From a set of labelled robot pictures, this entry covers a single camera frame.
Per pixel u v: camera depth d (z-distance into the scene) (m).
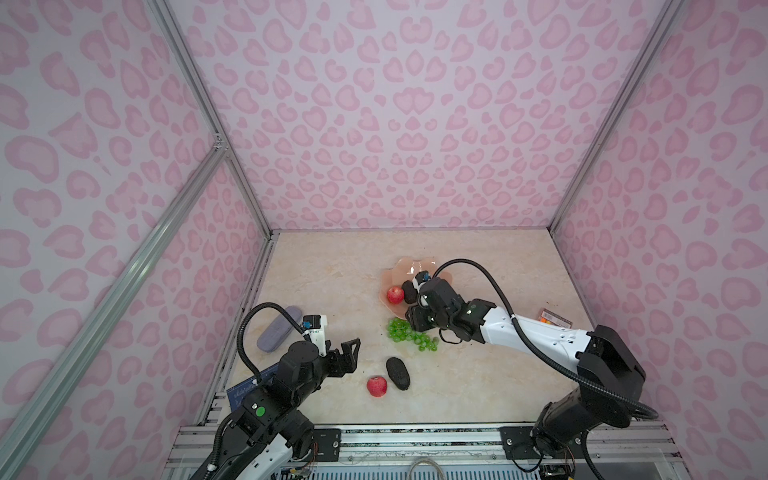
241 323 1.03
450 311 0.64
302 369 0.53
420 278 0.76
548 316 0.95
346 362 0.66
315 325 0.64
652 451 0.73
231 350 0.94
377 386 0.78
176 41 0.72
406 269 1.04
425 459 0.71
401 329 0.88
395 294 0.94
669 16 0.70
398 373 0.81
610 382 0.43
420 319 0.74
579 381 0.40
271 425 0.50
